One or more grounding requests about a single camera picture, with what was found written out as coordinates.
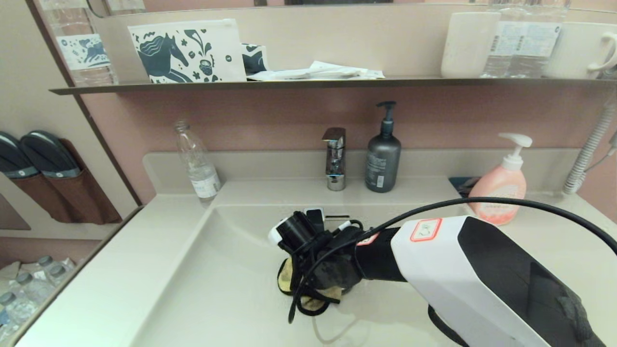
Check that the white horse print pouch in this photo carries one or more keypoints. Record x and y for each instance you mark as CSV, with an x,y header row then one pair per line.
x,y
188,53

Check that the grey pump soap bottle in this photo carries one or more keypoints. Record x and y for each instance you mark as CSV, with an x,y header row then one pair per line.
x,y
382,164

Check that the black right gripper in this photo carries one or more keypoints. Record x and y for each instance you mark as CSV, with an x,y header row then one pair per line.
x,y
337,272

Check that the grey capped water bottle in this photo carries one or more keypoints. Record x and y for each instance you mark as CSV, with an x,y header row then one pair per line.
x,y
44,262
27,289
10,313
57,273

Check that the white plastic packets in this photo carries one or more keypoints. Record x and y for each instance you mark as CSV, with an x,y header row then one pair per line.
x,y
315,73

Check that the labelled clear water bottle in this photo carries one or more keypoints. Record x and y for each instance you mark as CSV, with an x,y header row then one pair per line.
x,y
542,43
503,43

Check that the white ceramic sink basin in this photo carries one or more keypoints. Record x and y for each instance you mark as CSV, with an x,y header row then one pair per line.
x,y
217,270

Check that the brown fabric slipper holder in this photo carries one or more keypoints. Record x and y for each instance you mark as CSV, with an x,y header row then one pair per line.
x,y
90,197

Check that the yellow cleaning mitt black trim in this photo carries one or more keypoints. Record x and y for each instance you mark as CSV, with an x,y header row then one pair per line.
x,y
286,277

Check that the clear bottle blue print label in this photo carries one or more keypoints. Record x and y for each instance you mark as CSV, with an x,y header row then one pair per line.
x,y
82,53

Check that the clear plastic water bottle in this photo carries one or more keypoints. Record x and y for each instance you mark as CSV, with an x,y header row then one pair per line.
x,y
200,168

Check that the brown wall shelf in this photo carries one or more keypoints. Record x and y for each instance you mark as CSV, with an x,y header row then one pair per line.
x,y
289,85

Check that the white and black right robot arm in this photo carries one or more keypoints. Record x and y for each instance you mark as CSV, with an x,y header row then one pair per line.
x,y
482,279

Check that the pink pump soap bottle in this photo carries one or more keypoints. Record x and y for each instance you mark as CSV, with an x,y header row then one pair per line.
x,y
501,185

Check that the chrome faucet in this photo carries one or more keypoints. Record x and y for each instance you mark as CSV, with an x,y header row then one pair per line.
x,y
335,159

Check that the dark slipper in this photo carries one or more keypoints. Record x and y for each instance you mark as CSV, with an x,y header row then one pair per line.
x,y
48,154
10,159

